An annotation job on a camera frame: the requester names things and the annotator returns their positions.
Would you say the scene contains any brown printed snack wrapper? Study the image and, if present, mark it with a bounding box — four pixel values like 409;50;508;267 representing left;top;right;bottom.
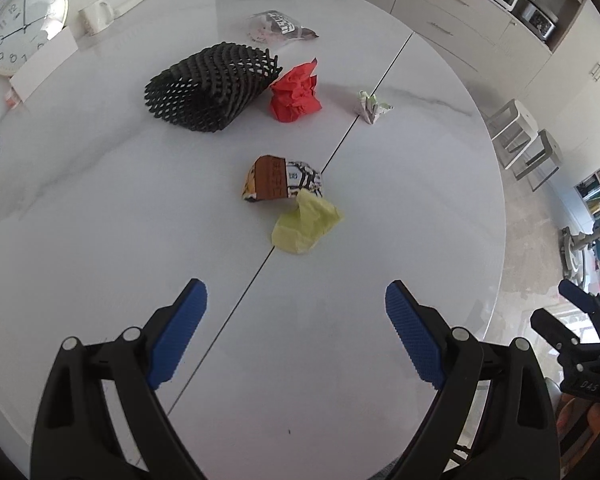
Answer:
239;154;325;204

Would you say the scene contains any grey round floor device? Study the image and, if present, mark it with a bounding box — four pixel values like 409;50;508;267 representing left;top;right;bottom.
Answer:
559;227;600;287

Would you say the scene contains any clear and dark snack wrapper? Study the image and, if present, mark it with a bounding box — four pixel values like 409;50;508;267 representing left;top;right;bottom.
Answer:
247;9;320;50

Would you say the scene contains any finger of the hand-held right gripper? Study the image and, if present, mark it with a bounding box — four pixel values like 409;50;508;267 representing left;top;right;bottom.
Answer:
558;279;600;347
529;308;582;357

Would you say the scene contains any round white wall clock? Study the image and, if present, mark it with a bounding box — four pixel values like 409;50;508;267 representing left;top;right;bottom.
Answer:
0;0;70;78

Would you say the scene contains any white card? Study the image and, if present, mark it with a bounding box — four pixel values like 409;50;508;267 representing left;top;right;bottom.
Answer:
8;26;80;103

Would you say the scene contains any person's right hand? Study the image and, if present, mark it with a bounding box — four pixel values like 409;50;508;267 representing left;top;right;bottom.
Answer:
555;396;600;457

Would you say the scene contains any white cup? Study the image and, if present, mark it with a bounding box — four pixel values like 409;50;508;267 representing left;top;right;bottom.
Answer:
77;0;115;36

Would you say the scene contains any yellow paper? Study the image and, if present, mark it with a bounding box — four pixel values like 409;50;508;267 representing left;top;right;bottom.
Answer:
271;188;344;256

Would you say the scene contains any black foam net sleeve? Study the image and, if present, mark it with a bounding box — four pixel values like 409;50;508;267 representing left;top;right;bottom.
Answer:
143;41;284;134

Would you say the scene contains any grey stool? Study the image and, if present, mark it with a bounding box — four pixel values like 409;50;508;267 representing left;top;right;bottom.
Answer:
512;129;564;192

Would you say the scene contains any beige cabinet unit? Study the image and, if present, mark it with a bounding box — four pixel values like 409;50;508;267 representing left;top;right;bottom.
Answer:
344;0;600;128

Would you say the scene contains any silver toaster oven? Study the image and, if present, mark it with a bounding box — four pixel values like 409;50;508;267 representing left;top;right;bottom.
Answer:
519;0;560;42

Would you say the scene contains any green and white crumpled paper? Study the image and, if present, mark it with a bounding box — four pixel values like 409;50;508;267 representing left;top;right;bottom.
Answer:
355;89;395;125

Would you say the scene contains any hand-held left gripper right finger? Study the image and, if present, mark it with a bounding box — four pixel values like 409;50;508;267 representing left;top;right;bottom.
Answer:
384;280;562;480

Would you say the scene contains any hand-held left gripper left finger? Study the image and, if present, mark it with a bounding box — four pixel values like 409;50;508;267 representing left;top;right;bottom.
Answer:
30;278;208;480

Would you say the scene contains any white stool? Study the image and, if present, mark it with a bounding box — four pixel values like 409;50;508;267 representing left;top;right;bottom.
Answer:
484;98;539;171

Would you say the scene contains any red crumpled paper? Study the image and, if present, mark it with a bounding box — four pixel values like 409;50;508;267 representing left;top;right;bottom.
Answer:
268;58;324;124

